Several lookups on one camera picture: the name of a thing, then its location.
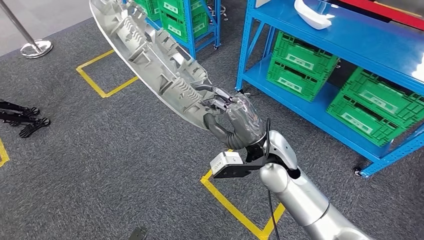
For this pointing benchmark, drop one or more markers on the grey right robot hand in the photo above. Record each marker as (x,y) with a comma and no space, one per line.
(246,119)

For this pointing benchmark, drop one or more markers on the grey plastic wheel hubcap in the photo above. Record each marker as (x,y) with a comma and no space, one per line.
(149,53)

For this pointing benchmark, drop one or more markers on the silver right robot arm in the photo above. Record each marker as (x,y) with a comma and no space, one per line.
(298,198)

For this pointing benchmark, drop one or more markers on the blue metal shelf rack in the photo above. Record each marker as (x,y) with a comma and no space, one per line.
(188,20)
(364,36)

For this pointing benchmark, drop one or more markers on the black robot body part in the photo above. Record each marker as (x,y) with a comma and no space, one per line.
(137,234)

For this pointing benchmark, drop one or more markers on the yellow floor tape square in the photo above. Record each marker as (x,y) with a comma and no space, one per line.
(232,208)
(3,155)
(94,84)

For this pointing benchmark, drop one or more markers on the black round stool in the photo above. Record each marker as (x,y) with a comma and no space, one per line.
(222,10)

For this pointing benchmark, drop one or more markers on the white desk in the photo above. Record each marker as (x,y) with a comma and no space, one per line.
(261,2)

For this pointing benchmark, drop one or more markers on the white plastic mirror cover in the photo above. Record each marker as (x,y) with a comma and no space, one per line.
(311,16)

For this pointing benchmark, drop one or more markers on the red barrier tape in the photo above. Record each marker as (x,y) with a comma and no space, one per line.
(381,10)

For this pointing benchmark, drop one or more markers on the humanoid robot with black legs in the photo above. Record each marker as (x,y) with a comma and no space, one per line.
(36,125)

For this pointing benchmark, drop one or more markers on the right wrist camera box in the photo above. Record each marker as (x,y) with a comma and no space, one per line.
(225,160)

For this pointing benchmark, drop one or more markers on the chrome stanchion post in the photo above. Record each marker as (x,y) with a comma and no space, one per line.
(36,49)

